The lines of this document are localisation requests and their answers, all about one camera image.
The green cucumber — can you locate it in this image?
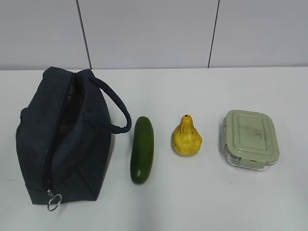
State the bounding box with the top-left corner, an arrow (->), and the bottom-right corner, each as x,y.
130,116 -> 154,184

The yellow pear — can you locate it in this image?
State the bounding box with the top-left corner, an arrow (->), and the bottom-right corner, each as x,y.
171,115 -> 203,156

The dark blue lunch bag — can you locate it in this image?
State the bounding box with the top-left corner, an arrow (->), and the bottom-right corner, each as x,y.
15,67 -> 131,205

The green lidded glass container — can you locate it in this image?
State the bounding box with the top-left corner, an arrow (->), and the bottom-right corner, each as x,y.
222,110 -> 280,170

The metal zipper key ring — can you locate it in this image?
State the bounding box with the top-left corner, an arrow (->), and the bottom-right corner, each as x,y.
46,189 -> 63,212

